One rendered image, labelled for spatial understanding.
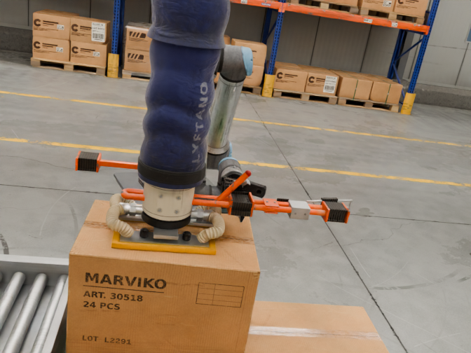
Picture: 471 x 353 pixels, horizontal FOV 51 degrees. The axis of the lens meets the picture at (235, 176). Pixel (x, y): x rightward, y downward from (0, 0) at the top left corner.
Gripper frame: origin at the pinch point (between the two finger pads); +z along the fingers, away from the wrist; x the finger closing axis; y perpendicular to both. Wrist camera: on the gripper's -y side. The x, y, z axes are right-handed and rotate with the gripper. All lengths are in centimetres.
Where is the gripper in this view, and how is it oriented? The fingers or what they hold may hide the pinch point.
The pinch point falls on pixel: (247, 203)
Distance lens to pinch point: 173.7
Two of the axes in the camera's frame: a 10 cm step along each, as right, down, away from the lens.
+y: -9.8, -0.9, -1.8
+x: 1.5, -9.2, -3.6
